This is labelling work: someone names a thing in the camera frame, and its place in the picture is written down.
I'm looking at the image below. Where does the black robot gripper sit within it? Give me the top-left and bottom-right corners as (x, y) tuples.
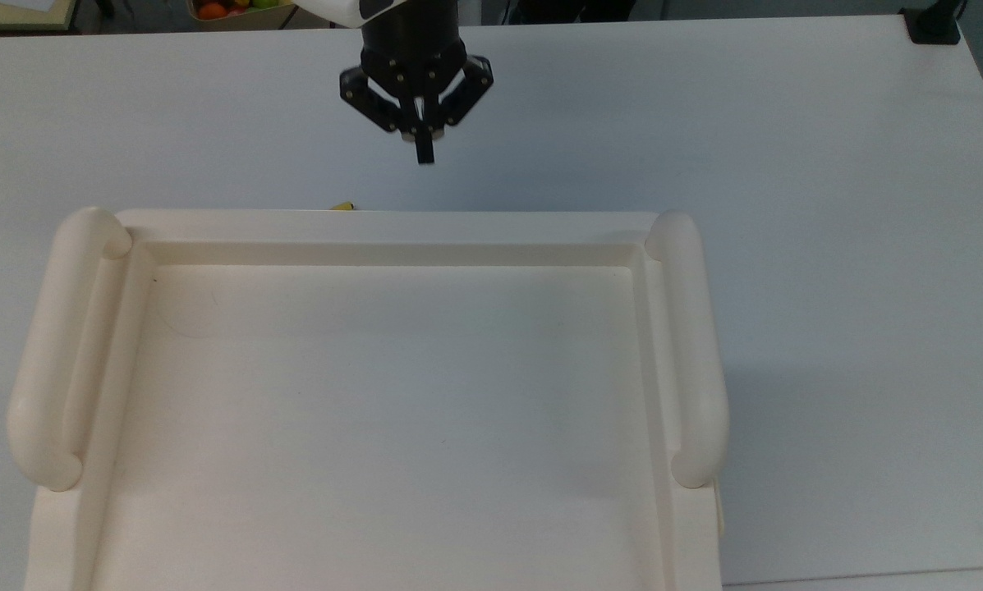
(339, 0), (495, 165)

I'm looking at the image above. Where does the cardboard fruit box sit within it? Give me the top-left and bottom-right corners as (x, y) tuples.
(186, 0), (311, 31)

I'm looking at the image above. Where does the cream cart top tray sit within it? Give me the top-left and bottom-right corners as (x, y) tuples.
(7, 207), (731, 591)

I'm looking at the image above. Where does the wooden side table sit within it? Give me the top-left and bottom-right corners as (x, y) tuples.
(0, 0), (78, 33)

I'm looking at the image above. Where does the black table clamp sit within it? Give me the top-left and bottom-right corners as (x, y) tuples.
(899, 0), (969, 45)

